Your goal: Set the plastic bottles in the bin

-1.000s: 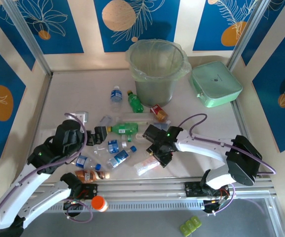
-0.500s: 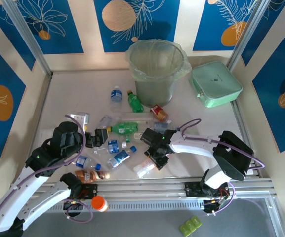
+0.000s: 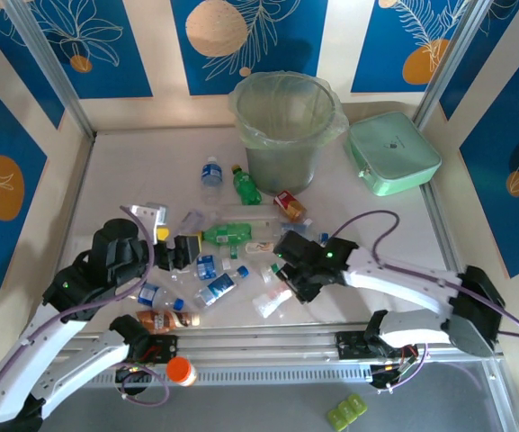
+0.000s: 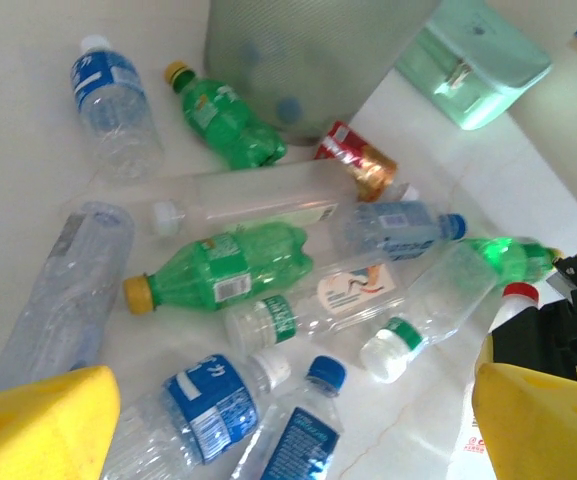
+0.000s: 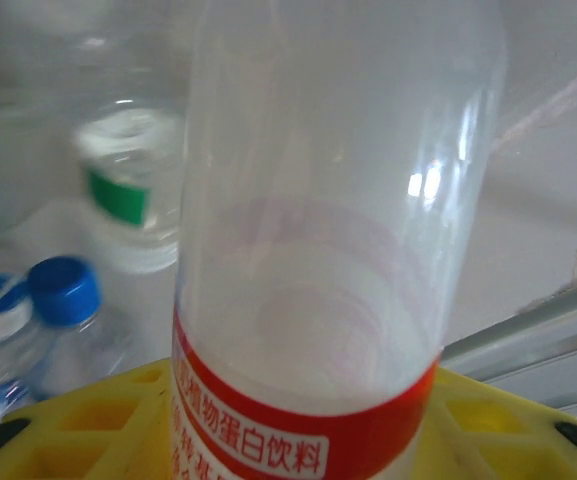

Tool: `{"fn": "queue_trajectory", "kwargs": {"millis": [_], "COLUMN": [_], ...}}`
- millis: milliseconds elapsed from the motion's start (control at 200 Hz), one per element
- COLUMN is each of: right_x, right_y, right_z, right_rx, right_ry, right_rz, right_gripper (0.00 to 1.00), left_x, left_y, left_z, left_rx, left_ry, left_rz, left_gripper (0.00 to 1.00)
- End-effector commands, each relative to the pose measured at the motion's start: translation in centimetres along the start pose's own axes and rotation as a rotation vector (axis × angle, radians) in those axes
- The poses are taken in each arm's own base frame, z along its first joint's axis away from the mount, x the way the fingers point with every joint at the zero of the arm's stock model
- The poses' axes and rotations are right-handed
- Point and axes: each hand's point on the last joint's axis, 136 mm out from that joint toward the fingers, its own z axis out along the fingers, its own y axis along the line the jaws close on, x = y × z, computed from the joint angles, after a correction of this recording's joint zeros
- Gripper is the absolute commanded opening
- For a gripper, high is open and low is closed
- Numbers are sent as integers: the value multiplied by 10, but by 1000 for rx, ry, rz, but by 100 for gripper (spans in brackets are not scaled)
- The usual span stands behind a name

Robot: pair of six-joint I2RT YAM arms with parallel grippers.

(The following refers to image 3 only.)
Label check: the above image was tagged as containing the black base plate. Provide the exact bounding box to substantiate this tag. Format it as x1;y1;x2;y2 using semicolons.
334;331;377;361
148;335;180;365

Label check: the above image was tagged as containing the lime green segmented case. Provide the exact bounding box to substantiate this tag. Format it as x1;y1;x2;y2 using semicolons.
327;393;369;428

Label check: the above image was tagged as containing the blue-label bottle white cap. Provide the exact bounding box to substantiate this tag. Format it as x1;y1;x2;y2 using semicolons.
200;156;223;203

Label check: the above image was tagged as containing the grey slotted cable duct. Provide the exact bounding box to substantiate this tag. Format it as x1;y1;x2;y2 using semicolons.
85;364;375;389

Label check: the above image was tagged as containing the black electronics bracket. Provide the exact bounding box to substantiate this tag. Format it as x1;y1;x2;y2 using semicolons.
369;359;422;393
114;363;155;397

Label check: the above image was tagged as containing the aluminium frame post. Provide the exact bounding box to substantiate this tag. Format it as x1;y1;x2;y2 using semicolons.
4;0;97;140
414;0;497;131

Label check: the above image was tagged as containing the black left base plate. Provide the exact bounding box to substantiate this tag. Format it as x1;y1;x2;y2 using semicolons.
148;335;180;365

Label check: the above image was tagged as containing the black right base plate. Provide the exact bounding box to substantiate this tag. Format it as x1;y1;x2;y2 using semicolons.
334;331;377;361

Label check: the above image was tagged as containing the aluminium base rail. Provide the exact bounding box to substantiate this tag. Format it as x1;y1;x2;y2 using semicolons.
58;319;498;364

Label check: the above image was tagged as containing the clear bottle blue cap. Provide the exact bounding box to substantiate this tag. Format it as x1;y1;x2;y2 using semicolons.
301;223;331;244

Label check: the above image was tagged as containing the red-label orange drink bottle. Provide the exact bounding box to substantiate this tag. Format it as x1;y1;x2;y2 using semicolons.
273;189;314;226

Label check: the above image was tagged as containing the small blue-label clear bottle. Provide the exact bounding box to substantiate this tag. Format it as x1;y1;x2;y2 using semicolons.
171;254;233;283

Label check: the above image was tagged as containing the large green bottle yellow cap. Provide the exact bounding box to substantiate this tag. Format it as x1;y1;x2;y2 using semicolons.
198;222;282;247

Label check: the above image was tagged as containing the pale green bin liner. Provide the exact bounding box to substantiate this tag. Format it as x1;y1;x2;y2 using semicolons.
228;70;348;149

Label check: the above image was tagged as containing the clear bottle green cap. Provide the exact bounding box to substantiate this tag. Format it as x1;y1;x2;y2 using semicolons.
260;262;283;285

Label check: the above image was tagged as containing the brown coffee drink bottle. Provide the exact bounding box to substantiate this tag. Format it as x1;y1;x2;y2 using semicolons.
135;309;201;335

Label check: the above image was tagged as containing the clear bottle red label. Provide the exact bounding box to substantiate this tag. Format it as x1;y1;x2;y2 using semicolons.
252;287;294;319

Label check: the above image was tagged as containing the long clear plastic bottle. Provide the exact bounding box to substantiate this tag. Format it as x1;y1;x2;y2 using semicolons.
216;202;287;226

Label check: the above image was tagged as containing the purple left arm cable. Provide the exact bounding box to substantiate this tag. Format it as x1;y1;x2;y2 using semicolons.
0;204;173;432

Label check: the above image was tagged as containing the grey translucent waste bin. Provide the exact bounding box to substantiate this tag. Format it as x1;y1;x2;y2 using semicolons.
234;74;339;197

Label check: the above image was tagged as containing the orange-capped pill bottle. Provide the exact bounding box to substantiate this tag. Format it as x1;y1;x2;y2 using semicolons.
166;355;199;388

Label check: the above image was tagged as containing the mint green zip case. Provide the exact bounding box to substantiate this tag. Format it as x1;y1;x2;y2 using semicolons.
343;111;443;198

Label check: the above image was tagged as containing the small green soda bottle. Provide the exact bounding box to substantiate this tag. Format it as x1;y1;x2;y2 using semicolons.
230;164;264;206

